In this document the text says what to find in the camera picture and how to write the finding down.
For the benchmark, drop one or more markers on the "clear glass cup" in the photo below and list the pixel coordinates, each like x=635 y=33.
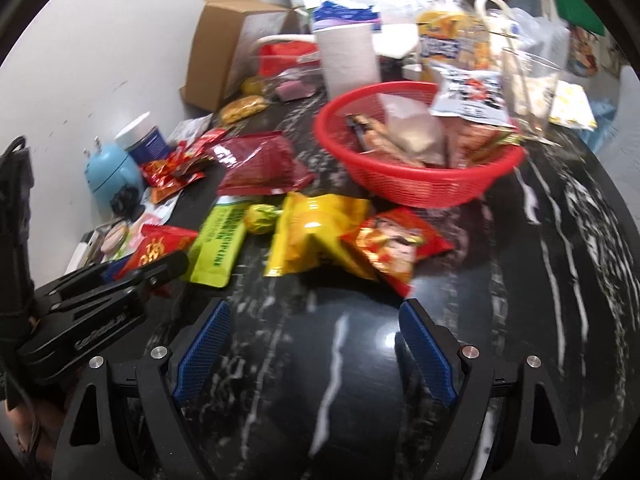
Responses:
x=540 y=90

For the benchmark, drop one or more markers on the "green gold candy ball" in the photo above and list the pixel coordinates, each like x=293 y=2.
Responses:
x=260 y=218

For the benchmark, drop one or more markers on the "white peanut snack packet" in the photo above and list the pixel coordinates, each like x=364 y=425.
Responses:
x=470 y=90

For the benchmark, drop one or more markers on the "patterned hanging tote bag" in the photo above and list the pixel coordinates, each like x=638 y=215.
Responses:
x=587 y=52

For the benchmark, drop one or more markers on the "orange sachet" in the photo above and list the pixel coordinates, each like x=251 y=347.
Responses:
x=170 y=191

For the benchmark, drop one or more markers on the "clear plastic container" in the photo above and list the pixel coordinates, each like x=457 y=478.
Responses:
x=285 y=72

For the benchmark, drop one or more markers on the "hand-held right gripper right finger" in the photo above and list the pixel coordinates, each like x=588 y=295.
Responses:
x=427 y=355

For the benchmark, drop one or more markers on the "pink block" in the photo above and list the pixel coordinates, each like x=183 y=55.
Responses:
x=294 y=91

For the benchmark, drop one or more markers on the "light blue round gadget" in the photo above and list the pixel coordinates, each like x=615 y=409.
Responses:
x=110 y=175

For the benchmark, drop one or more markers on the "black small device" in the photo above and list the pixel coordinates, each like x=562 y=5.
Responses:
x=126 y=202

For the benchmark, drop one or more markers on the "red cartoon snack packet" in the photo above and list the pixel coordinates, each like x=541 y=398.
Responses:
x=395 y=245

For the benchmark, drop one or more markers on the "red gold crinkled packet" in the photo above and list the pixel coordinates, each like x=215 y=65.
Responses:
x=170 y=170

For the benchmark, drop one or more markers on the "lime green snack packet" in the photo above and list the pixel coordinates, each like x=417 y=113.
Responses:
x=215 y=245

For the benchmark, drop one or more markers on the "brown cardboard box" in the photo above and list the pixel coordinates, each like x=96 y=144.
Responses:
x=215 y=45

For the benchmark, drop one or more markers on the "red plastic basket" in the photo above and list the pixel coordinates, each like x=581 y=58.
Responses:
x=425 y=185

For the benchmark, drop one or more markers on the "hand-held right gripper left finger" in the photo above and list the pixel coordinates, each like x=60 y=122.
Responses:
x=200 y=350

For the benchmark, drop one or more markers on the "white toilet paper roll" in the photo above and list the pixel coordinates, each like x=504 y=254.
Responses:
x=347 y=60

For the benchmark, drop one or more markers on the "blue plastic bag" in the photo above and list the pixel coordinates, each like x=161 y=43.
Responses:
x=602 y=122

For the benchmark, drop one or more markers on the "red gold-print snack packet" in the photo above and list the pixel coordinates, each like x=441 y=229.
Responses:
x=155 y=245

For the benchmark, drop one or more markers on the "white patterned sachet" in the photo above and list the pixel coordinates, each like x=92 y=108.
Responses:
x=190 y=130

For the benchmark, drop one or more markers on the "blue can white lid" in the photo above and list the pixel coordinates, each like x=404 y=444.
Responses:
x=147 y=147

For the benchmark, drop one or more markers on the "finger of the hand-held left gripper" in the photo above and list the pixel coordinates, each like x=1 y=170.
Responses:
x=75 y=281
x=150 y=275

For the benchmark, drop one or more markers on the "yellow noodle snack packet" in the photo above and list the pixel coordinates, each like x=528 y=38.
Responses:
x=244 y=109

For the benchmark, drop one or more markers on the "round pink compact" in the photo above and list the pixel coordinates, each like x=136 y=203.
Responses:
x=116 y=240

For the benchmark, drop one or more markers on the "clear plastic bag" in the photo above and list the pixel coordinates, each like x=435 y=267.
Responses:
x=542 y=40

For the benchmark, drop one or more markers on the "yellow-dotted paper bag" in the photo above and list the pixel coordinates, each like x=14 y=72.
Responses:
x=572 y=105

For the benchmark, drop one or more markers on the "brown nut snack packet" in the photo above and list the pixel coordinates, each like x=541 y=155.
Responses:
x=475 y=142

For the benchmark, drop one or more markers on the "translucent beige snack packet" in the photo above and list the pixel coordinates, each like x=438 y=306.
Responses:
x=415 y=127

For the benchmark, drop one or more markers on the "blue tissue pack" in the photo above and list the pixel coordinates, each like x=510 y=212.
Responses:
x=340 y=12

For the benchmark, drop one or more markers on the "yellow round fruit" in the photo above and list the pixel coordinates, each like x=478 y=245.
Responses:
x=252 y=86

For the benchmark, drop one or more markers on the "pink green printed leaflet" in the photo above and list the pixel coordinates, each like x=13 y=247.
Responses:
x=155 y=215

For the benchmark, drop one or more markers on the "orange tea drink bottle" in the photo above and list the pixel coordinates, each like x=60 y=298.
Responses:
x=440 y=45

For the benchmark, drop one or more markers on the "green tote bag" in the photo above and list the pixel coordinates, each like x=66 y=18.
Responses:
x=575 y=7

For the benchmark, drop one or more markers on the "dark red snack packet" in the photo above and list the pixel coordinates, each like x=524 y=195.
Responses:
x=260 y=165

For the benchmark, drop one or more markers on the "person's left hand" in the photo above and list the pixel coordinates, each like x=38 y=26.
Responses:
x=40 y=425

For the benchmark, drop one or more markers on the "bright red packet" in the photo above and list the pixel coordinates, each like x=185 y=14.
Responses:
x=290 y=57

